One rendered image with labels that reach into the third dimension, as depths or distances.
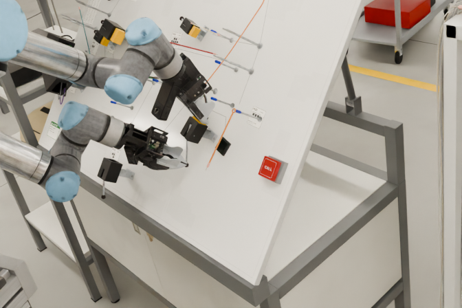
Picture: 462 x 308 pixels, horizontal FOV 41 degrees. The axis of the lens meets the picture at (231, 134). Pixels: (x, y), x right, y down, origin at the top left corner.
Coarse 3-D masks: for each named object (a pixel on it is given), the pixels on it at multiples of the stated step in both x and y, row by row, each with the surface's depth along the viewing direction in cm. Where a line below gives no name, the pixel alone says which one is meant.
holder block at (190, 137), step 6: (192, 120) 164; (186, 126) 165; (192, 126) 163; (198, 126) 163; (204, 126) 165; (180, 132) 166; (186, 132) 165; (192, 132) 163; (198, 132) 164; (204, 132) 166; (186, 138) 164; (192, 138) 164; (198, 138) 165
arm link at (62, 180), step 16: (0, 144) 138; (16, 144) 140; (0, 160) 138; (16, 160) 139; (32, 160) 141; (48, 160) 143; (64, 160) 148; (32, 176) 142; (48, 176) 143; (64, 176) 142; (48, 192) 142; (64, 192) 143
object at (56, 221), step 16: (48, 16) 284; (64, 32) 276; (0, 80) 223; (32, 80) 235; (0, 96) 235; (16, 96) 226; (32, 96) 231; (16, 112) 228; (32, 144) 236; (16, 192) 299; (48, 208) 307; (64, 208) 254; (32, 224) 301; (48, 224) 295; (64, 224) 256; (64, 240) 283; (80, 240) 280; (80, 256) 267; (80, 272) 273; (96, 288) 278
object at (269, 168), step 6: (264, 162) 152; (270, 162) 150; (276, 162) 149; (264, 168) 151; (270, 168) 150; (276, 168) 149; (258, 174) 152; (264, 174) 151; (270, 174) 150; (276, 174) 150
